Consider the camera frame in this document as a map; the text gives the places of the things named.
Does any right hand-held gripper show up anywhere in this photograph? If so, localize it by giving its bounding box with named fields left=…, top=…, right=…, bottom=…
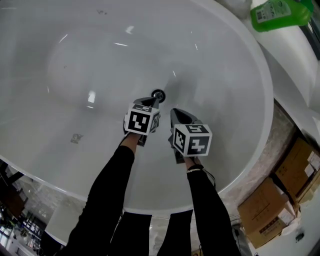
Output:
left=167, top=107, right=214, bottom=165

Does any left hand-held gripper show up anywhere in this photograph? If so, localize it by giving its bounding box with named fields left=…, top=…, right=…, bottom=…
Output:
left=122, top=97, right=161, bottom=148

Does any chrome drain plug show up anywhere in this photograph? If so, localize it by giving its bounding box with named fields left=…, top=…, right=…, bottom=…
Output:
left=150, top=88, right=167, bottom=103

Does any person's right forearm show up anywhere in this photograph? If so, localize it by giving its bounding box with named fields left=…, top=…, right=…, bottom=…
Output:
left=183, top=156, right=241, bottom=256

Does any person's left forearm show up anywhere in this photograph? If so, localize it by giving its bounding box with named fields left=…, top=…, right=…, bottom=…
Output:
left=55, top=132, right=141, bottom=256

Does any white bathtub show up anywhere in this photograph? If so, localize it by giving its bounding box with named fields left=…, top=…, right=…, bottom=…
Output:
left=0, top=0, right=275, bottom=219

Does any person's right leg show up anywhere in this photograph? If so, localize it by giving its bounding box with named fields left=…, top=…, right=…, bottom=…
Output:
left=156, top=209, right=195, bottom=256

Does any person's leg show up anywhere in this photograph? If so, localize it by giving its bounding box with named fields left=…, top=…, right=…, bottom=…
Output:
left=156, top=209, right=195, bottom=256
left=107, top=211, right=153, bottom=256

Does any white window ledge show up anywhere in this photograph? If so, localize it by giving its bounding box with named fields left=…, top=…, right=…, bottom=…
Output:
left=246, top=14, right=320, bottom=128

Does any large brown cardboard box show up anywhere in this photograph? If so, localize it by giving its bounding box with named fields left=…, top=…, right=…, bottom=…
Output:
left=236, top=176, right=298, bottom=249

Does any person's left leg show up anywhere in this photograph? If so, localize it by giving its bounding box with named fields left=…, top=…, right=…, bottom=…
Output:
left=107, top=211, right=153, bottom=256

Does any green detergent bottle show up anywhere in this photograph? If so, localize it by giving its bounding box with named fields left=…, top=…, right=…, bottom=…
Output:
left=249, top=0, right=315, bottom=33

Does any white panel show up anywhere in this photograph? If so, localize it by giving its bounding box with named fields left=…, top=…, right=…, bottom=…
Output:
left=45, top=203, right=86, bottom=246

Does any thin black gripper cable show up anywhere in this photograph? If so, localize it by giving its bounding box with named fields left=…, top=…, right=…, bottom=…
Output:
left=201, top=168, right=217, bottom=188

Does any black metal frame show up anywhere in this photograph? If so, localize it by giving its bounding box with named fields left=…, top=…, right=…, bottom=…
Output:
left=0, top=159, right=29, bottom=219

